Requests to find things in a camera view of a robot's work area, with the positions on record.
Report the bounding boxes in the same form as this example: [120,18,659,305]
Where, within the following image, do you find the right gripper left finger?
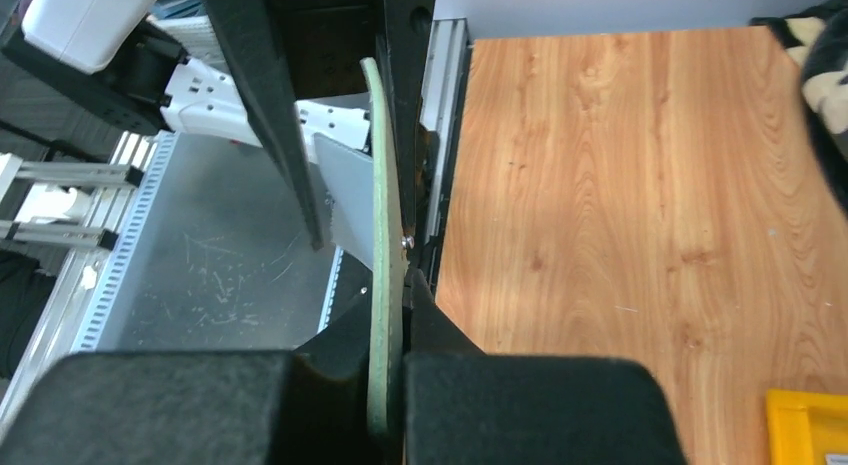
[1,299,375,464]

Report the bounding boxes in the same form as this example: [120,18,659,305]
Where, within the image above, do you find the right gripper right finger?
[403,269,686,464]

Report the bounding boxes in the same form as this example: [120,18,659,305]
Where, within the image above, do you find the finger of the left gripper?
[202,0,325,250]
[380,0,435,234]

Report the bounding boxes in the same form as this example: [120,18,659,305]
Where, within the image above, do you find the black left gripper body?
[265,0,378,99]

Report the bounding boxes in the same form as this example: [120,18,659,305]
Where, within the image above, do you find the green card holder wallet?
[360,58,408,441]

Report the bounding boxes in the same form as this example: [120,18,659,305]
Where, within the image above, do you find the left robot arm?
[1,0,435,253]

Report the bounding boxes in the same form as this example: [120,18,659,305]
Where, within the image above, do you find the left yellow bin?
[766,389,847,465]

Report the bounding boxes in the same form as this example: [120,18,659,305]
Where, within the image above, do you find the black floral blanket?
[749,0,847,210]

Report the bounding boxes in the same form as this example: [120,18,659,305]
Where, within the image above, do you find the aluminium frame rail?
[0,18,470,424]

